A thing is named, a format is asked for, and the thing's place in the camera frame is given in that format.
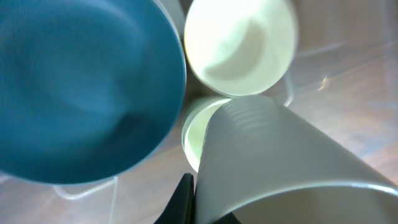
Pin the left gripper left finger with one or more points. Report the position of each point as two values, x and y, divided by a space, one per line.
179 209

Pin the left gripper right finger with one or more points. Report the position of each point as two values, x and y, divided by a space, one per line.
227 219

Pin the grey cup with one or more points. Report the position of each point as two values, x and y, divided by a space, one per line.
264 164

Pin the cream white cup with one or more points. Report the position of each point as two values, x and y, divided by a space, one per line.
197 130

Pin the blue plate bowl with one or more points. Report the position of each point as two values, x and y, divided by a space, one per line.
89 88

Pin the white small bowl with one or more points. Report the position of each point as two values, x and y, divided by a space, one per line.
240 47

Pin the clear plastic storage container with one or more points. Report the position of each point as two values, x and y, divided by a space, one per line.
343 81

